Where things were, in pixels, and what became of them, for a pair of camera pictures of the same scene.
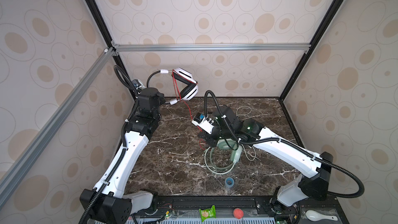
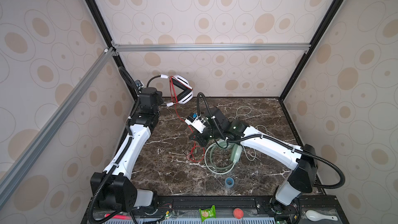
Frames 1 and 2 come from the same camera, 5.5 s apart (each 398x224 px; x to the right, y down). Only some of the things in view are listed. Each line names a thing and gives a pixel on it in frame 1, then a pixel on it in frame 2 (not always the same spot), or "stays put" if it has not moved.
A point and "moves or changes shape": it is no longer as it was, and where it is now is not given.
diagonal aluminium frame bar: [15, 170] stays put
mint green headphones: [235, 156] stays put
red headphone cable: [188, 109] → [172, 81]
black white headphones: [184, 76] moves or changes shape
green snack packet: [208, 213] stays put
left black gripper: [160, 97] stays put
